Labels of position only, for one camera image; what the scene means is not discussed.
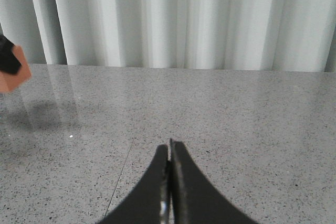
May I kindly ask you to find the orange foam cube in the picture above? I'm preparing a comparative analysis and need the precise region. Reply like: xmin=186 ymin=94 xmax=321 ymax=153
xmin=1 ymin=45 xmax=32 ymax=93

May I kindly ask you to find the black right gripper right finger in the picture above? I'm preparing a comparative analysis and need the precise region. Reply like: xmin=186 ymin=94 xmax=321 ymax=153
xmin=170 ymin=140 xmax=256 ymax=223

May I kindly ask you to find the pale grey-green curtain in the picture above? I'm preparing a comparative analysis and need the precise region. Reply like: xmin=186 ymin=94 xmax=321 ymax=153
xmin=1 ymin=0 xmax=335 ymax=72

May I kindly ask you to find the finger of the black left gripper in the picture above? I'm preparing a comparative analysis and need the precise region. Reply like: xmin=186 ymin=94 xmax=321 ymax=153
xmin=0 ymin=35 xmax=22 ymax=74

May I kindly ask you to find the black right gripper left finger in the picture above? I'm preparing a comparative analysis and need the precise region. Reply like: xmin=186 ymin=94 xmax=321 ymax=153
xmin=100 ymin=145 xmax=170 ymax=224

